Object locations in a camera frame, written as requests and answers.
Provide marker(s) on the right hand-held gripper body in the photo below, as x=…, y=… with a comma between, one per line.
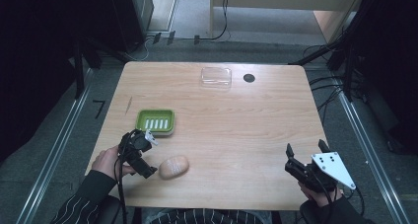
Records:
x=323, y=171

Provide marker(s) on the tan bread roll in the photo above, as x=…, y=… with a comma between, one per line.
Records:
x=174, y=167

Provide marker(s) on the black metal stand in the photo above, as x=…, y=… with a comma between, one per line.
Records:
x=78, y=69
x=346, y=66

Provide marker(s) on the person's right hand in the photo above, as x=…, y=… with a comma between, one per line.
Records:
x=312, y=195

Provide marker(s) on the person's left hand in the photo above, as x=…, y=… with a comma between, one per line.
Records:
x=105, y=161

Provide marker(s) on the dark cabinet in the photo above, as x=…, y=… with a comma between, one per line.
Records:
x=129, y=16

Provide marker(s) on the metal floor rail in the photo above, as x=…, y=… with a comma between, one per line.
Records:
x=371, y=151
x=54, y=151

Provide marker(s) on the clear plastic container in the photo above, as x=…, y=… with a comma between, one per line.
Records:
x=216, y=77

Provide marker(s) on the person's striped dark clothing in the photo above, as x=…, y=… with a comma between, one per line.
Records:
x=203, y=216

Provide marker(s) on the green soap dish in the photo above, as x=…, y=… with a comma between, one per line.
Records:
x=155, y=122

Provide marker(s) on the black round table grommet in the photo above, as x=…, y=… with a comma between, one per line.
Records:
x=249, y=78

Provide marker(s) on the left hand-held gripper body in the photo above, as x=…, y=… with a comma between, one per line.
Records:
x=135, y=145

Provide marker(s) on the black plug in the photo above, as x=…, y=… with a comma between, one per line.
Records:
x=157, y=38
x=171, y=37

